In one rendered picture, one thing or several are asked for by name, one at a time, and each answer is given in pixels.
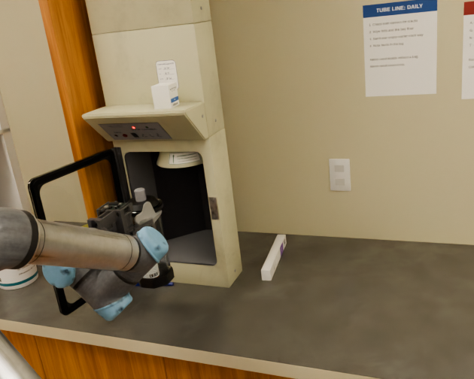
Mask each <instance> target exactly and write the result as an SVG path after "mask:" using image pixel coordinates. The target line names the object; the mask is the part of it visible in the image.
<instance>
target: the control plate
mask: <svg viewBox="0 0 474 379"><path fill-rule="evenodd" d="M98 125H99V126H100V127H102V128H103V129H104V130H105V131H106V132H107V133H108V134H109V135H110V136H111V137H112V138H113V139H114V140H134V139H172V138H171V137H170V135H169V134H168V133H167V132H166V131H165V130H164V128H163V127H162V126H161V125H160V124H159V123H111V124H98ZM132 126H134V127H135V129H134V128H132ZM145 126H148V127H149V128H145ZM131 133H136V134H137V135H138V136H139V138H135V137H134V136H133V135H132V134H131ZM157 133H158V134H160V135H159V136H157ZM123 134H126V135H128V136H127V137H123ZM142 134H144V136H142ZM149 134H152V135H151V136H150V135H149ZM115 135H118V136H115Z"/></svg>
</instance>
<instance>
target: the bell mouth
mask: <svg viewBox="0 0 474 379"><path fill-rule="evenodd" d="M202 163H203V160H202V155H201V154H200V153H198V152H160V153H159V156H158V160H157V162H156V164H157V165H158V166H159V167H162V168H186V167H191V166H195V165H200V164H202Z"/></svg>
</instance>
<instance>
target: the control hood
mask: <svg viewBox="0 0 474 379"><path fill-rule="evenodd" d="M82 118H83V119H84V120H85V121H86V122H87V123H89V124H90V125H91V126H92V127H93V128H94V129H95V130H96V131H97V132H98V133H99V134H100V135H101V136H102V137H103V138H105V139H106V140H107V141H169V140H205V139H206V138H208V127H207V122H206V115H205V105H204V103H203V102H181V103H179V105H178V106H176V107H174V108H169V109H154V104H147V105H115V106H104V107H102V108H99V109H96V110H94V111H90V112H88V113H85V114H83V115H82ZM111 123H159V124H160V125H161V126H162V127H163V128H164V130H165V131H166V132H167V133H168V134H169V135H170V137H171V138H172V139H134V140H114V139H113V138H112V137H111V136H110V135H109V134H108V133H107V132H106V131H105V130H104V129H103V128H102V127H100V126H99V125H98V124H111Z"/></svg>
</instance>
